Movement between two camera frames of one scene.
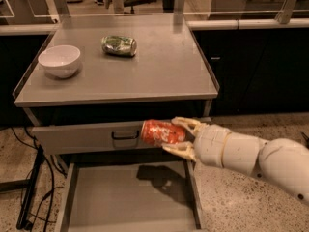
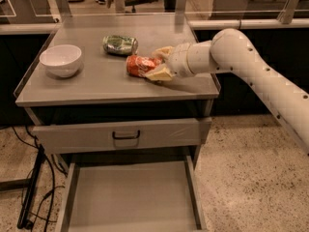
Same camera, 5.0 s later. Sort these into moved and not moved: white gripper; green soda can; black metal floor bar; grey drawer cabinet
Moved: white gripper
Not moved: black metal floor bar; grey drawer cabinet; green soda can
